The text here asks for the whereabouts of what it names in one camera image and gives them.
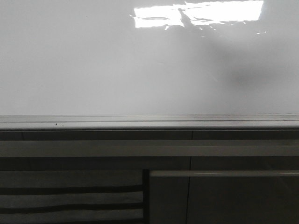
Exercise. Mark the grey slatted panel black stripes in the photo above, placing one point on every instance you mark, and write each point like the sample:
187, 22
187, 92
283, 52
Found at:
73, 197

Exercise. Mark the white whiteboard with aluminium frame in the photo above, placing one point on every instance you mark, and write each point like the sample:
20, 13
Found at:
86, 64

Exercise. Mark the grey metal rail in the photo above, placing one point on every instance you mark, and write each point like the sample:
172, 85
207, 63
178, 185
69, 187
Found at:
142, 148

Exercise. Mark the grey cabinet panel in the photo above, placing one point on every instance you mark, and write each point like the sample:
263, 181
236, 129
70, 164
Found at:
239, 196

